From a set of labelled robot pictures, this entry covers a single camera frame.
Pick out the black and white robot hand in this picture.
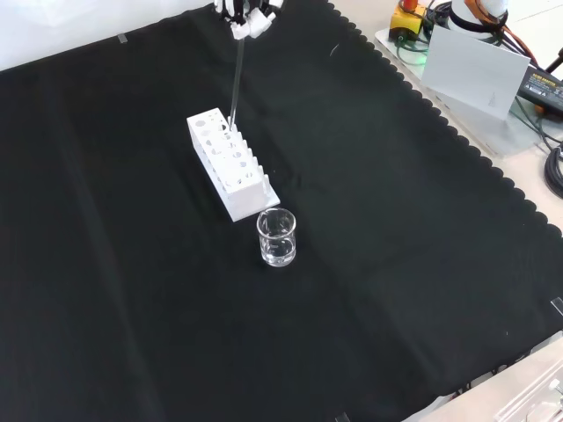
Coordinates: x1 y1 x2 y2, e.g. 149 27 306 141
213 0 286 41

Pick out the white test tube rack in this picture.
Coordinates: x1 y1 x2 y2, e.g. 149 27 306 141
186 106 282 222

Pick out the yellow stop button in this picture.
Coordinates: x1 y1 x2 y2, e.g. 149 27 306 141
390 0 428 39

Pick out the pale board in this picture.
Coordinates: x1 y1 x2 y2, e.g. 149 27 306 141
420 25 531 122

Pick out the clear glass beaker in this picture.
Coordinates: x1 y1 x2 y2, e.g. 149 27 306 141
256 207 297 268

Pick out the black cloth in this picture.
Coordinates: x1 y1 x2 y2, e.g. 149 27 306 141
0 0 563 422

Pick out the black power adapter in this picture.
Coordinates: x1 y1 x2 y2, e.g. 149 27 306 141
515 65 563 116

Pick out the clear acrylic stand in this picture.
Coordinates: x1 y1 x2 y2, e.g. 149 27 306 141
494 360 563 422

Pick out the green cable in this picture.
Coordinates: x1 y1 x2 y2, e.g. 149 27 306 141
395 37 430 67

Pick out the orange cable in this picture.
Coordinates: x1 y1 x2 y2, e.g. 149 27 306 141
465 0 540 61

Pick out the grey metal base plate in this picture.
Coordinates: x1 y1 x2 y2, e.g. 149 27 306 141
373 26 563 160

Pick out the thick black cable bundle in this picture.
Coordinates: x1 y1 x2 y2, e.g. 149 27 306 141
544 142 563 199

